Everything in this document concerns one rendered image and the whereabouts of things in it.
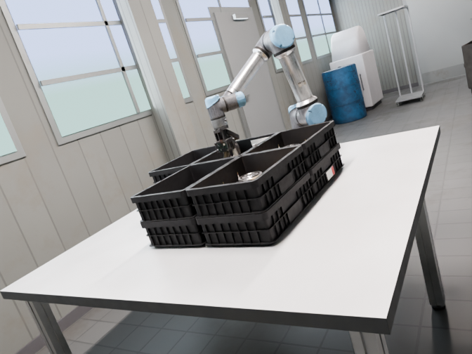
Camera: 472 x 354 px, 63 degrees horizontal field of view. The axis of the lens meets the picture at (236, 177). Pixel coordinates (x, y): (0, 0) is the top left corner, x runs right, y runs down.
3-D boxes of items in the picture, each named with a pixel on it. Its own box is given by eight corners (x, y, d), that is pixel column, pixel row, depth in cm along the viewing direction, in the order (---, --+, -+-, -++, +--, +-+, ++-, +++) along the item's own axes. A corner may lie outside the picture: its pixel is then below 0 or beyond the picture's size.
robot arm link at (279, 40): (318, 120, 214) (277, 24, 200) (332, 119, 200) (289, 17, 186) (300, 130, 211) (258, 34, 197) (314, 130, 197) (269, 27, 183)
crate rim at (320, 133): (280, 135, 200) (279, 131, 199) (336, 124, 183) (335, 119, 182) (241, 161, 169) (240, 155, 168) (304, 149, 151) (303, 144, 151)
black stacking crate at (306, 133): (285, 153, 202) (279, 133, 199) (341, 144, 185) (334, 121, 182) (248, 181, 171) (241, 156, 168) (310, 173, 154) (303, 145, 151)
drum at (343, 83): (338, 119, 749) (326, 69, 728) (371, 112, 715) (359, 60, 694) (329, 126, 700) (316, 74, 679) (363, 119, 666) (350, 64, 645)
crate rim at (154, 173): (193, 154, 235) (192, 149, 234) (233, 145, 217) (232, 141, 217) (148, 177, 203) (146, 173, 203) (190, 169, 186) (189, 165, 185)
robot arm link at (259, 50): (263, 29, 209) (211, 102, 206) (270, 24, 199) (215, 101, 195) (278, 43, 213) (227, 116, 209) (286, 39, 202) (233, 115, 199)
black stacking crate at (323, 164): (291, 173, 204) (284, 152, 202) (346, 165, 187) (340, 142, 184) (255, 204, 173) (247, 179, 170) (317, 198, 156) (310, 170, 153)
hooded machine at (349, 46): (351, 108, 829) (333, 34, 794) (384, 100, 791) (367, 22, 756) (341, 116, 762) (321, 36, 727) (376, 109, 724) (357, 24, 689)
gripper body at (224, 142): (217, 154, 191) (209, 130, 188) (225, 149, 198) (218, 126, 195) (230, 152, 187) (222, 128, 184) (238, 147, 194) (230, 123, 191)
